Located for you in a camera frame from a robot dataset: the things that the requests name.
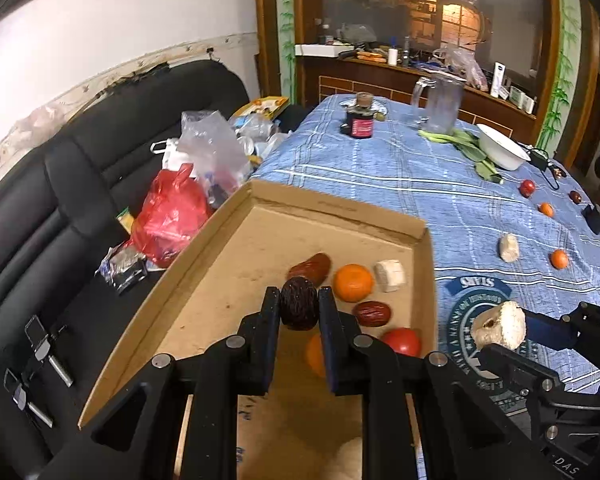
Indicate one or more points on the wooden glass cabinet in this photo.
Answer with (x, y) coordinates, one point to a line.
(340, 75)

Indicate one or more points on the black power adapter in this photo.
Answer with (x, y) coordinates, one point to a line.
(539, 159)

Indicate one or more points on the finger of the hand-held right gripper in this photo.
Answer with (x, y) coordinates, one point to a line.
(545, 330)
(510, 367)

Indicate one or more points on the clear plastic bag with food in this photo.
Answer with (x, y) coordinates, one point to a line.
(462, 62)

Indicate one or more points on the silver foil packet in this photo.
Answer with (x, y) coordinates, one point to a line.
(122, 265)

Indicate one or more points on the large orange with stem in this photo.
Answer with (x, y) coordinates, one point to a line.
(314, 355)

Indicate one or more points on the white tube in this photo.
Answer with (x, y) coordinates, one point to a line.
(498, 80)

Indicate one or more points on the black pouch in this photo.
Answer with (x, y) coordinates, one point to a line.
(595, 217)

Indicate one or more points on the brown cardboard box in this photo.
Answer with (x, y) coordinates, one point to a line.
(220, 280)

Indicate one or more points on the blue plaid tablecloth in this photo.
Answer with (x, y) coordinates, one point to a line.
(405, 180)

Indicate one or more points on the large red tomato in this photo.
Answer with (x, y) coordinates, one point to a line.
(401, 341)

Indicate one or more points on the white plastic bag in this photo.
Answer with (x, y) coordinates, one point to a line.
(172, 155)

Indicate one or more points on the bamboo wall decoration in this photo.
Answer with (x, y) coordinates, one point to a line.
(562, 60)
(285, 20)

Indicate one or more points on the green leafy vegetable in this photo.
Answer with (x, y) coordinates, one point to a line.
(467, 147)

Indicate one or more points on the white yam piece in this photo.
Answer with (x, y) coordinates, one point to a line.
(508, 248)
(497, 325)

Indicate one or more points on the dark bottle with red label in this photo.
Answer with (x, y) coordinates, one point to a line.
(360, 125)

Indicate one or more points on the small orange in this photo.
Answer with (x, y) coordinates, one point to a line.
(545, 208)

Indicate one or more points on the dark wrinkled red date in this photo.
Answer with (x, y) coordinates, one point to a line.
(300, 305)

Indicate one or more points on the white yam piece on table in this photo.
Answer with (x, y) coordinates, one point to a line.
(508, 248)

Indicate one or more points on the small brown trinket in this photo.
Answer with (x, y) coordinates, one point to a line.
(560, 172)

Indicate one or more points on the white bowl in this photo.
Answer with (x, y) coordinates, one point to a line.
(502, 152)

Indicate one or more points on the small white bottle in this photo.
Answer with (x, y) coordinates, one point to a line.
(392, 55)

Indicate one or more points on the clear plastic pitcher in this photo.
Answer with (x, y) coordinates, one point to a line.
(442, 105)

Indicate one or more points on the yellow green packet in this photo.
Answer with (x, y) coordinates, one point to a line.
(125, 217)

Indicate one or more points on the small red tomato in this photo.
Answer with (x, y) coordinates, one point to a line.
(527, 187)

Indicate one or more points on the flat white box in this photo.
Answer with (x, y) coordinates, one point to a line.
(322, 50)

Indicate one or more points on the red plastic bag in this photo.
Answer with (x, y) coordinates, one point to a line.
(170, 215)

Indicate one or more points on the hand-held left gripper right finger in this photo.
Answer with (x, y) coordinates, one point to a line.
(329, 345)

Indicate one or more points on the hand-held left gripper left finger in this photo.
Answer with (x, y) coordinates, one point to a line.
(271, 345)

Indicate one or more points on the black sofa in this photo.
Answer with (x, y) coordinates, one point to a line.
(55, 185)

